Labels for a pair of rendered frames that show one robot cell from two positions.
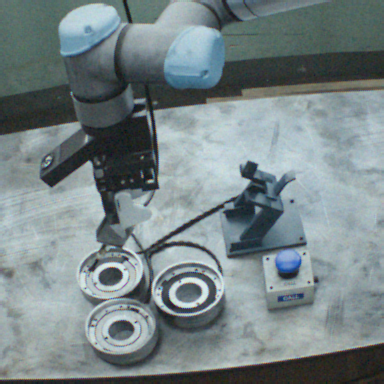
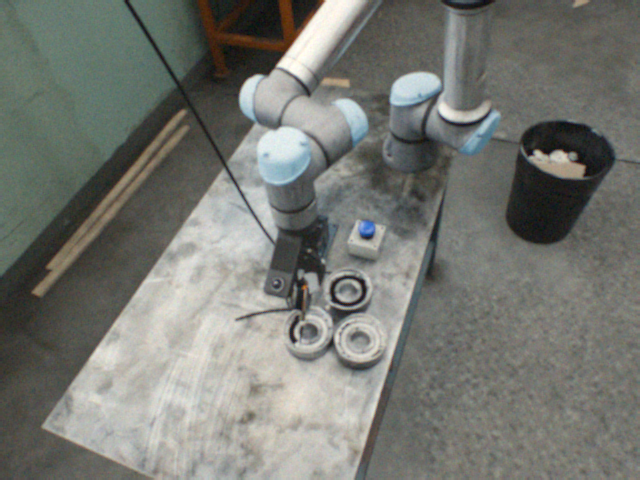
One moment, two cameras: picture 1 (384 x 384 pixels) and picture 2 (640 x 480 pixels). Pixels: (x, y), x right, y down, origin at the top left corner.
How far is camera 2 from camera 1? 0.78 m
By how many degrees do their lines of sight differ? 44
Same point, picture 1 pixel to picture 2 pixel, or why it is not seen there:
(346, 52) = (83, 186)
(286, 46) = (46, 214)
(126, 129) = not seen: hidden behind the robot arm
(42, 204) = (192, 366)
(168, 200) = (252, 281)
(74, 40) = (301, 159)
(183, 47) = (352, 116)
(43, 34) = not seen: outside the picture
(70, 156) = (296, 261)
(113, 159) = (311, 241)
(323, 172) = not seen: hidden behind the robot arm
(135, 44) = (328, 136)
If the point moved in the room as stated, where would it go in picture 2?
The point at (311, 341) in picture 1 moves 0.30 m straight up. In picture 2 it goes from (413, 249) to (424, 152)
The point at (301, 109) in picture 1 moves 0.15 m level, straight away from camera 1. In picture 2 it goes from (227, 186) to (185, 170)
